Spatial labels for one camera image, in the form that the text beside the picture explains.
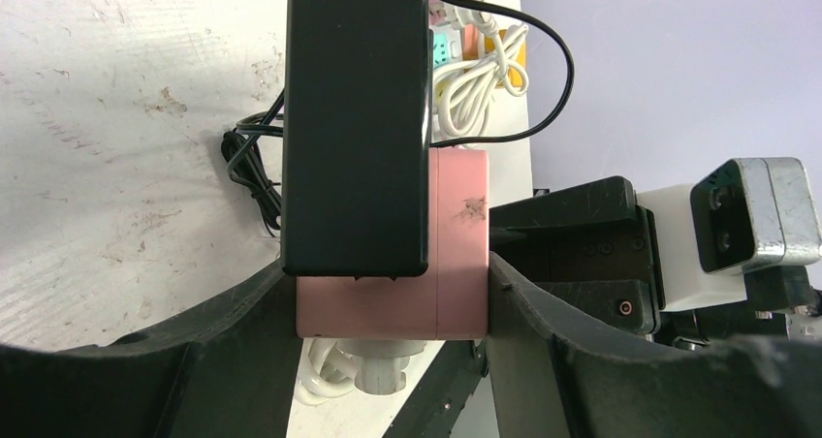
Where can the yellow cube plug adapter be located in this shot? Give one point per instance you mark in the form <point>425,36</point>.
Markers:
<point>505,51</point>

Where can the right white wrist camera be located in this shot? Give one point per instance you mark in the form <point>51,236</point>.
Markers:
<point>749,221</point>

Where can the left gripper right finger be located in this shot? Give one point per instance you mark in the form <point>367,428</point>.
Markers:
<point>557,372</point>

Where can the white multi-socket power strip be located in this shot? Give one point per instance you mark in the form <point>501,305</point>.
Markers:
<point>446,48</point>

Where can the pink cube socket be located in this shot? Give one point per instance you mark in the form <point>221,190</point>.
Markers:
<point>447,302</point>

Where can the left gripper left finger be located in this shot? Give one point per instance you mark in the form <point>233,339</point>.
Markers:
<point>224,368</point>

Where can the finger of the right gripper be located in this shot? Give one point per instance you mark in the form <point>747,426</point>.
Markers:
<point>434,405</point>

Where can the black adapter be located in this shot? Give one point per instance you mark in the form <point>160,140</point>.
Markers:
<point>355,121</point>

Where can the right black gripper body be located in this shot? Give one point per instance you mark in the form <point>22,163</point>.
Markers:
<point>592,245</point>

